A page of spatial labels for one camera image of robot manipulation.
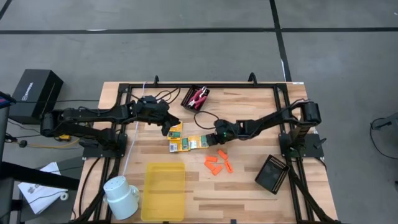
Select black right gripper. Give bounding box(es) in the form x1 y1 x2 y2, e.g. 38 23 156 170
206 119 243 147

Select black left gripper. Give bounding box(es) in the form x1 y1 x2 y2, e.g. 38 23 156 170
134 95 182 137

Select pink-handled hole puncher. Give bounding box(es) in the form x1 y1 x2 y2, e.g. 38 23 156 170
192 93 208 111
187 87 206 107

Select black mesh basket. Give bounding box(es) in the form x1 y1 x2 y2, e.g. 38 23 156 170
180 83 211 113
254 154 291 195

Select yellow translucent plastic bin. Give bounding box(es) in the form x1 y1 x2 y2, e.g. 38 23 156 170
141 161 187 222

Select white cylindrical device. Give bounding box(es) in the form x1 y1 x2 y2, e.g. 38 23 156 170
103 174 141 220

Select black cardboard box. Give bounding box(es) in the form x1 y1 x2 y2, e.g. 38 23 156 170
8 68 65 126

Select black metal beam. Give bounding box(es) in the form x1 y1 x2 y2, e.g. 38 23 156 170
0 161 81 191

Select white paper sheet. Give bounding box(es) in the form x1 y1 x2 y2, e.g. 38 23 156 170
17 161 69 215

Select dark grey floor stand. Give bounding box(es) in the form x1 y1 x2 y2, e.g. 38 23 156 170
371 111 398 131

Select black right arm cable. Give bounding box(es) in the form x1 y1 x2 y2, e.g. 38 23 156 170
193 110 220 130

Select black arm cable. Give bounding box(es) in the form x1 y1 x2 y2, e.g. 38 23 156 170
154 86 182 105
193 110 220 130

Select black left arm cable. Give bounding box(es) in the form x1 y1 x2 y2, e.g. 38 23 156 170
154 86 182 105

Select white cable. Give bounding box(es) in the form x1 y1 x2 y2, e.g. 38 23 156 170
123 81 147 177

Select black metal table frame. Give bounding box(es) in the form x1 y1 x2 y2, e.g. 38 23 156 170
70 81 343 224

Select yellow cable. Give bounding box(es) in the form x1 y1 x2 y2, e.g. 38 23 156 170
27 138 81 149

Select black floor cable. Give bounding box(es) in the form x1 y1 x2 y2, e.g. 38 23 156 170
369 116 398 161

